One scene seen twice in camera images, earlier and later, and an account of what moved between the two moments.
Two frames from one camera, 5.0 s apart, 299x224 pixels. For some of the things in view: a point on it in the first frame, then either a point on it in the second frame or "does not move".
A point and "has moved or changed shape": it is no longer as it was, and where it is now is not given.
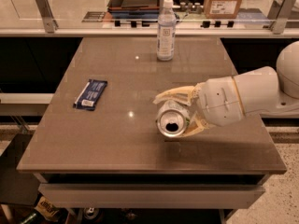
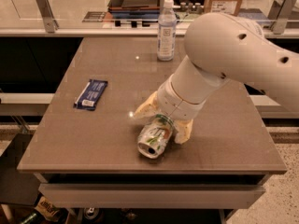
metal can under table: x=91 y=213 does not move
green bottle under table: x=35 y=217 does not move
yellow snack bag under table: x=47 y=208 does not move
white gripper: x=220 y=102 to x=175 y=105
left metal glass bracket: x=45 y=9 does not move
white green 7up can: x=173 y=118 has moved or changed shape
